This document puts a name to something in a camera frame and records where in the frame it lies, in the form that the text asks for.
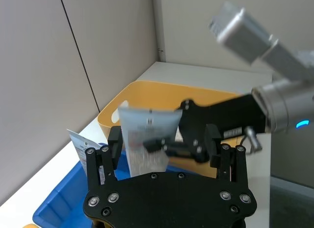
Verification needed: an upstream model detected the white printed packet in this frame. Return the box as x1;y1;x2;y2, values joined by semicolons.
67;129;106;185

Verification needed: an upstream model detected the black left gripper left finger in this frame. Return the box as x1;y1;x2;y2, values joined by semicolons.
85;125;124;190

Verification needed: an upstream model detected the blue plastic bin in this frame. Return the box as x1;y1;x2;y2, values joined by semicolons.
32;149;131;228

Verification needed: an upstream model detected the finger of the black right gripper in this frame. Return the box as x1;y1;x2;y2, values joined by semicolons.
143;137;197;160

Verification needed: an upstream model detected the thin dark cable silver plug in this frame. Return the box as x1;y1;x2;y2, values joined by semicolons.
239;126;263;155

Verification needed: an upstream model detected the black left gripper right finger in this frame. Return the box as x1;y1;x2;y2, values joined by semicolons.
204;123;249;187

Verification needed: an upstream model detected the yellow plastic bin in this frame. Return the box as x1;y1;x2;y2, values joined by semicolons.
97;80;246;179

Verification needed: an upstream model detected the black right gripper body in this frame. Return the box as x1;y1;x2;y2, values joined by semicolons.
177;93;267;163

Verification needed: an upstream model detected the white squeeze tube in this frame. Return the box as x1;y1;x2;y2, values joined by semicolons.
117;101;183;177

